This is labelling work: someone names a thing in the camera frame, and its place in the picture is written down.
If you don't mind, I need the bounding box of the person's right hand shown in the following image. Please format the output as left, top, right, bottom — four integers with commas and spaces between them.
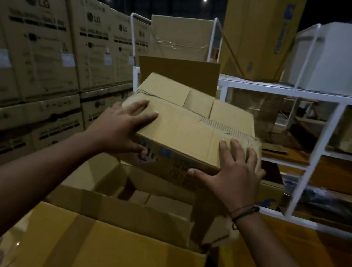
182, 133, 271, 217

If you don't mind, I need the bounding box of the person's left hand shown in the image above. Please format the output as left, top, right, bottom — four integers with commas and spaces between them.
82, 91, 162, 162

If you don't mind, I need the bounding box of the open-flap brown small cardboard box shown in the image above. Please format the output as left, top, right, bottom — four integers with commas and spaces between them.
112, 68, 272, 197

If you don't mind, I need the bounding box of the large yellow cardboard box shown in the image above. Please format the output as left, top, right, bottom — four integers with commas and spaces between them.
0, 139, 224, 267

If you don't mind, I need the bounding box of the person's left forearm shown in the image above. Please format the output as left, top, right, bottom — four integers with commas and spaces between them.
0, 122, 97, 251

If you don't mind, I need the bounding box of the Flipkart box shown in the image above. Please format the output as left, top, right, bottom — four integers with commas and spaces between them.
134, 52, 221, 99

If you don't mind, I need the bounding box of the taped brown cardboard box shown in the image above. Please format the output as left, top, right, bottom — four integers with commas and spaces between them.
145, 12, 215, 65

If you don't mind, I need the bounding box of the tall blue print cardboard box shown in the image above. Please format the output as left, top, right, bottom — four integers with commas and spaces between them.
216, 0, 308, 87

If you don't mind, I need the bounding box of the large white box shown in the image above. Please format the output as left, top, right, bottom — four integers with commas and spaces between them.
282, 12, 352, 98

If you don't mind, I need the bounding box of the clear plastic sheet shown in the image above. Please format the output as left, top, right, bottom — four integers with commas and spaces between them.
226, 89, 284, 138

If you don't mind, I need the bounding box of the white metal shelf rack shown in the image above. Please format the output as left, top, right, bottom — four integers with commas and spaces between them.
102, 0, 352, 239

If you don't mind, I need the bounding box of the crumpled clear plastic wrap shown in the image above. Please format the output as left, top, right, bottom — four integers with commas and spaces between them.
303, 186, 352, 218

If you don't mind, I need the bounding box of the stack of printed brown cartons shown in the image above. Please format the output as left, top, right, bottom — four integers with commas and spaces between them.
0, 0, 157, 210

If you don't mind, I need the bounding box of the brown cord bracelet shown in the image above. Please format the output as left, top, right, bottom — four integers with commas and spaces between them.
227, 201, 261, 233

